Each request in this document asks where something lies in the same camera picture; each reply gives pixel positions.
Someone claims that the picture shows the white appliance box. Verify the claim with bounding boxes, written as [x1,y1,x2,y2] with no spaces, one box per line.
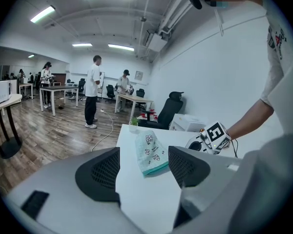
[169,113,208,133]

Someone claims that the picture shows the clear printed zip pouch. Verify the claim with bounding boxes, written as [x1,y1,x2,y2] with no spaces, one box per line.
[134,130,169,178]

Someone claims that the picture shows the small green potted plant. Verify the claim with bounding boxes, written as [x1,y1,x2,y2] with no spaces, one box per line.
[128,117,141,134]

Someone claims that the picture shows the small beige table white legs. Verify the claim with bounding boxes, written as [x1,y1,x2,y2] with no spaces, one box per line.
[19,83,34,99]

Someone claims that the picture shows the white power cable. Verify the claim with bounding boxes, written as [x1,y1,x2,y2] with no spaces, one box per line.
[91,109,118,152]

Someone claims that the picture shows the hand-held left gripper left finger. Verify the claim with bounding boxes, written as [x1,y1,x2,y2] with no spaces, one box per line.
[2,147,142,234]

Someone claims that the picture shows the pile of red white packaging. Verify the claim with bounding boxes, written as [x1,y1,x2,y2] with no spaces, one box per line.
[139,108,159,120]

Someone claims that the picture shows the white ceiling pipe run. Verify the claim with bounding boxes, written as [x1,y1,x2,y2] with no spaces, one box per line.
[158,0,193,34]

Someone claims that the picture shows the white whiteboard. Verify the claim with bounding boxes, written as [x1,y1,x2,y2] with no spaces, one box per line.
[97,71,105,89]

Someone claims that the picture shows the person's right forearm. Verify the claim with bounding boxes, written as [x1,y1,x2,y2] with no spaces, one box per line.
[226,98,274,141]

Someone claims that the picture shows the white microwave oven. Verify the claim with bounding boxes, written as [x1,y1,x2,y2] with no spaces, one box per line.
[0,80,12,106]

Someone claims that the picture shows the brown wooden door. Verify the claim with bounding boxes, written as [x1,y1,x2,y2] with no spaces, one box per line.
[51,73,67,82]

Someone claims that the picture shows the dark-topped table with white legs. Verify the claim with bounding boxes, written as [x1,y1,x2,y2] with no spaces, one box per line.
[40,85,79,117]

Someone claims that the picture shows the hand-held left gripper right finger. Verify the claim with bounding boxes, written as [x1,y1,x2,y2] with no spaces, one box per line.
[168,145,242,213]

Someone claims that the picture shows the light wooden table white legs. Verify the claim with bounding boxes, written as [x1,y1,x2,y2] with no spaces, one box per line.
[114,93,154,121]

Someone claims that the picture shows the white ceiling air conditioner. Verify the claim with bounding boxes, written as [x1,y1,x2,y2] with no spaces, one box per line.
[143,29,167,53]

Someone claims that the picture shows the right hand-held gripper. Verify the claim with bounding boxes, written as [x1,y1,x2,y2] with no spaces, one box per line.
[185,120,232,155]

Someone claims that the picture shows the person's white printed t-shirt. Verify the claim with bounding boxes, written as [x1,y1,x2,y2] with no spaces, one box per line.
[258,0,293,104]

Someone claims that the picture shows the round beige table black base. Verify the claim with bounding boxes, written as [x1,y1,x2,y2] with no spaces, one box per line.
[0,94,22,159]

